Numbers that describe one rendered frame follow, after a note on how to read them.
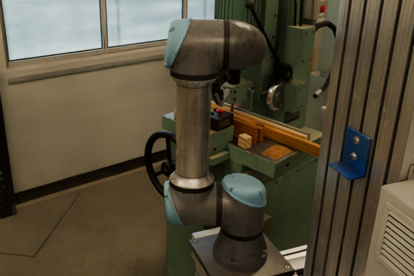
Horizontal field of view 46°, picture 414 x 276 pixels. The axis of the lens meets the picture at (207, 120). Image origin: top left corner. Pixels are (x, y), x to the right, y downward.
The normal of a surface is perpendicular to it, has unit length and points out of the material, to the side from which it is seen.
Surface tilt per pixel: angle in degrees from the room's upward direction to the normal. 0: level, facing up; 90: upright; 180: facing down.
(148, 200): 0
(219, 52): 93
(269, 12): 90
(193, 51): 88
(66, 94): 90
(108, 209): 0
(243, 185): 7
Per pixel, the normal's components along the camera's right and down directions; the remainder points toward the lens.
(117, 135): 0.61, 0.33
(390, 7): -0.92, 0.12
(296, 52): -0.70, 0.26
